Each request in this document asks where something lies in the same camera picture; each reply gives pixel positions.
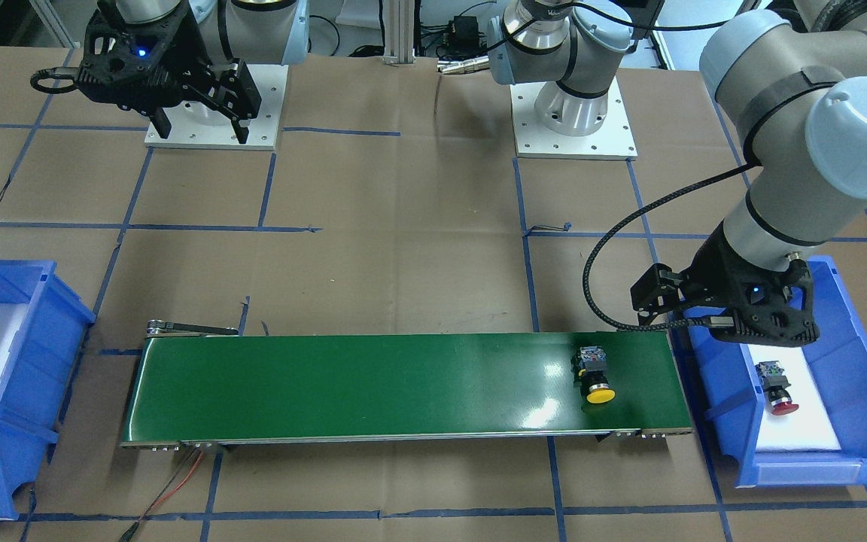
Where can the blue bin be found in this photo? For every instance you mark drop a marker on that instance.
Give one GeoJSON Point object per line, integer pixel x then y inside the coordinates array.
{"type": "Point", "coordinates": [838, 363]}
{"type": "Point", "coordinates": [36, 375]}

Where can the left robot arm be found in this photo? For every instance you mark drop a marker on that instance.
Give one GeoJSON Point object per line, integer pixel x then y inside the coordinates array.
{"type": "Point", "coordinates": [798, 101]}

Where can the yellow push button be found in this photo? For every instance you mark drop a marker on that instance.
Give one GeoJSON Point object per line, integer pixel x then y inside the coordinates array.
{"type": "Point", "coordinates": [589, 366]}

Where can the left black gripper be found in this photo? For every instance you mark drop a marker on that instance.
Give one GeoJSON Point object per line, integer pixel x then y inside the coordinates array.
{"type": "Point", "coordinates": [713, 268]}

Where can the red push button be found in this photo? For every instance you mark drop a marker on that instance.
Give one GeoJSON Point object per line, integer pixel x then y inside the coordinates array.
{"type": "Point", "coordinates": [775, 383]}

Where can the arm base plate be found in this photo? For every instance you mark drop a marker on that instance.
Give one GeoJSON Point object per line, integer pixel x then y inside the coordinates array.
{"type": "Point", "coordinates": [613, 140]}
{"type": "Point", "coordinates": [196, 127]}

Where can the aluminium frame post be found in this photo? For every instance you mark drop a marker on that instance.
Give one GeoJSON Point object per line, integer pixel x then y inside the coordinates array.
{"type": "Point", "coordinates": [399, 26]}

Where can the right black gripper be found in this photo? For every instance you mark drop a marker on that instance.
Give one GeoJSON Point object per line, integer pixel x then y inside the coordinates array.
{"type": "Point", "coordinates": [184, 47]}

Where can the green conveyor belt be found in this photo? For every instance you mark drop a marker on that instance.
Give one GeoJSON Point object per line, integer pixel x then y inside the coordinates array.
{"type": "Point", "coordinates": [267, 390]}

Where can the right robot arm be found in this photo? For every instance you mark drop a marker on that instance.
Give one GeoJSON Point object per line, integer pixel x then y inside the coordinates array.
{"type": "Point", "coordinates": [259, 32]}

